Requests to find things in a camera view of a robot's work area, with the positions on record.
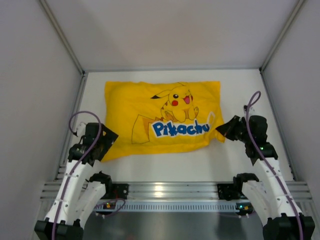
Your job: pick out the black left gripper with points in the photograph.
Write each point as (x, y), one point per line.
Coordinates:
(105, 139)

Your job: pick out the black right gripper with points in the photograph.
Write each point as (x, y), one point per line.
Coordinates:
(231, 127)

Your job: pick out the yellow Pikachu pillowcase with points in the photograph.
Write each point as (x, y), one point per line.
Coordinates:
(162, 118)

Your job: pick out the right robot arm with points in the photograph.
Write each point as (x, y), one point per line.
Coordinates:
(265, 187)

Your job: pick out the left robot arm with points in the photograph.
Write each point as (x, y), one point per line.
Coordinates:
(83, 185)

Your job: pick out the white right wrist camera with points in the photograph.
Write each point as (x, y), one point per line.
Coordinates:
(248, 111)

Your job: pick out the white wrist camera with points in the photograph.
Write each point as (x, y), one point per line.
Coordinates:
(80, 129)
(248, 111)

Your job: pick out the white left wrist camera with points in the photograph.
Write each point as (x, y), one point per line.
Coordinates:
(80, 129)

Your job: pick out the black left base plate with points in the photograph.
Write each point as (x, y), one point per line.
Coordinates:
(119, 191)

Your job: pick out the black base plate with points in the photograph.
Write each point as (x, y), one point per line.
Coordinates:
(227, 191)
(119, 191)

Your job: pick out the aluminium mounting rail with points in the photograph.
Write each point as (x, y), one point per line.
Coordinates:
(178, 190)

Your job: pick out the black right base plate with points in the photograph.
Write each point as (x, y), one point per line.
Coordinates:
(227, 191)

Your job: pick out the right aluminium frame post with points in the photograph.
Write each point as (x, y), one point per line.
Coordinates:
(289, 21)

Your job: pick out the aluminium frame post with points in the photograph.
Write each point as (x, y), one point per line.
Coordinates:
(289, 21)
(61, 35)

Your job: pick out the left aluminium frame post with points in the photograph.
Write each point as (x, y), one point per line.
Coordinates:
(61, 35)

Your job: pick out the white slotted cable duct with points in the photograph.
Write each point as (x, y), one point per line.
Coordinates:
(169, 206)

